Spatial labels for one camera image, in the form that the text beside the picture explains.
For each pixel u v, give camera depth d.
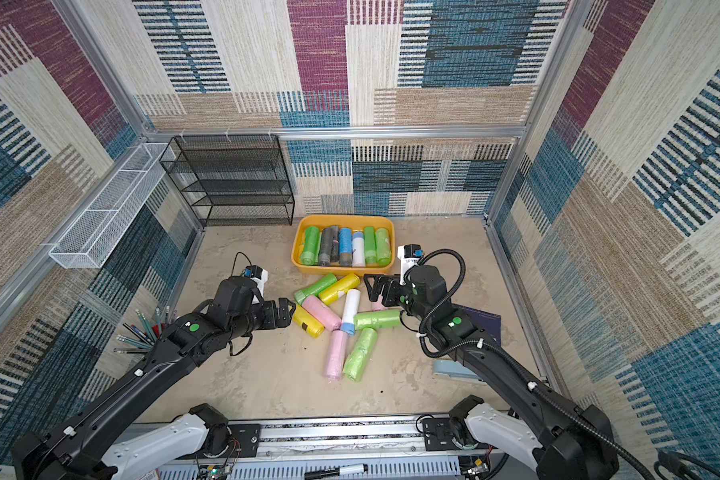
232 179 1.08
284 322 0.69
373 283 0.67
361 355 0.83
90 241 0.71
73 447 0.39
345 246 1.08
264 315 0.68
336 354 0.85
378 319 0.89
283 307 0.69
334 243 1.07
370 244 1.08
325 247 1.03
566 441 0.39
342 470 0.69
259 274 0.70
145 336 0.79
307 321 0.90
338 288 0.97
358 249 1.07
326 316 0.92
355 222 1.16
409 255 0.66
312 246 1.04
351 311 0.92
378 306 0.94
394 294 0.67
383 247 1.07
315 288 0.98
